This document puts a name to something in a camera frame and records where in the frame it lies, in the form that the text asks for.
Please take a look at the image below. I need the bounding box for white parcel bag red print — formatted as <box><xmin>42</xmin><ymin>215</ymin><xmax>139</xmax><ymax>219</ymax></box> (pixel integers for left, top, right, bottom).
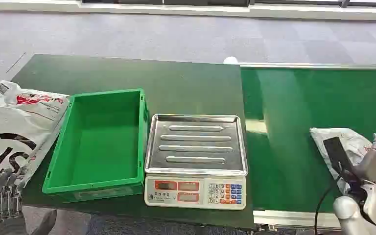
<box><xmin>0</xmin><ymin>73</ymin><xmax>71</xmax><ymax>122</ymax></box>

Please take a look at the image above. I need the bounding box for black cable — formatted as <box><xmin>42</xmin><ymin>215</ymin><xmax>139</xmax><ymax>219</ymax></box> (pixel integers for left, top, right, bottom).
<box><xmin>313</xmin><ymin>168</ymin><xmax>343</xmax><ymax>235</ymax></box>

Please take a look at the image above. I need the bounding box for white parcel bag black logo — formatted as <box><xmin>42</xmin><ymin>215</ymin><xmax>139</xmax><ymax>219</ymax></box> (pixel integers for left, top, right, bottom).
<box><xmin>0</xmin><ymin>101</ymin><xmax>66</xmax><ymax>188</ymax></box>

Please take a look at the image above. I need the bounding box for electronic scale with steel pan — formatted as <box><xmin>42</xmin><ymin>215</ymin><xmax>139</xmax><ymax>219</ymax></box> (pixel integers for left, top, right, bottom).
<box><xmin>143</xmin><ymin>113</ymin><xmax>249</xmax><ymax>211</ymax></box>

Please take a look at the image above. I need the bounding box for green plastic crate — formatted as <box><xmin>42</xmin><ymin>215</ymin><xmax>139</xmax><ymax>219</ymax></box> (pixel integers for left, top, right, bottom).
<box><xmin>42</xmin><ymin>88</ymin><xmax>150</xmax><ymax>204</ymax></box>

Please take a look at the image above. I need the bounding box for green conveyor belt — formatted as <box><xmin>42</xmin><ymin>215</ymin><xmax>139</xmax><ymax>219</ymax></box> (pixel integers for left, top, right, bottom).
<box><xmin>239</xmin><ymin>62</ymin><xmax>376</xmax><ymax>232</ymax></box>

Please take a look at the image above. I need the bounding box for grey plastic parcel bag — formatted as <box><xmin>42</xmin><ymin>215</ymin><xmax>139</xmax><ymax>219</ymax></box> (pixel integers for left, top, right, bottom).
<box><xmin>309</xmin><ymin>127</ymin><xmax>376</xmax><ymax>208</ymax></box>

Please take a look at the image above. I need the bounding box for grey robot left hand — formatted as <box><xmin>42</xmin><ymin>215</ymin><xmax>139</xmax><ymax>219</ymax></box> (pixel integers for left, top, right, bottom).
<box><xmin>0</xmin><ymin>168</ymin><xmax>58</xmax><ymax>235</ymax></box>

